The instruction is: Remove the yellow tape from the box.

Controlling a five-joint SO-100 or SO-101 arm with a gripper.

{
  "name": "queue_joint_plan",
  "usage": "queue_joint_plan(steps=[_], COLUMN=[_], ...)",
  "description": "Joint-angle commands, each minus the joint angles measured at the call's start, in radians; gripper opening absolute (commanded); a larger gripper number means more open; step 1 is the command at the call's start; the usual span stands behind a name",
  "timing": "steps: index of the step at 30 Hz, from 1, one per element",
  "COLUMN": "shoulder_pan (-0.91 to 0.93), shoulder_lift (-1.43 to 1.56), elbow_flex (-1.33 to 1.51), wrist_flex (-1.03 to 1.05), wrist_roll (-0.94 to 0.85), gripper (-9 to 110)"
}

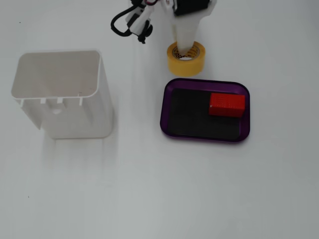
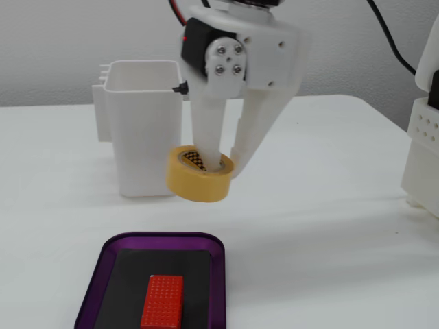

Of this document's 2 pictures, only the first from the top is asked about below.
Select black tray liner mat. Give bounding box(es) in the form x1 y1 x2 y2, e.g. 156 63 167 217
168 88 242 139

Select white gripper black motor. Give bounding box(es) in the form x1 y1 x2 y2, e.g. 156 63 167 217
163 0 218 58

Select black camera cable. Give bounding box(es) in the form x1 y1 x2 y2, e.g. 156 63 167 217
110 6 140 38

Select yellow tape roll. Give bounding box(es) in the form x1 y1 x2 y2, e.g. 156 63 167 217
166 41 206 77

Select purple metal tray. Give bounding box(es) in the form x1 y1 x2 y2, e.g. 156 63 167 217
159 78 251 145

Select wrist camera on white mount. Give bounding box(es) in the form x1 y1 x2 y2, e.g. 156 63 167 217
125 0 154 45

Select red textured block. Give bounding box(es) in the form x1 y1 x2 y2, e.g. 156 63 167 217
208 93 246 117

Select white plastic bin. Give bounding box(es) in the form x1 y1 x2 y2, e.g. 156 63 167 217
10 50 113 139

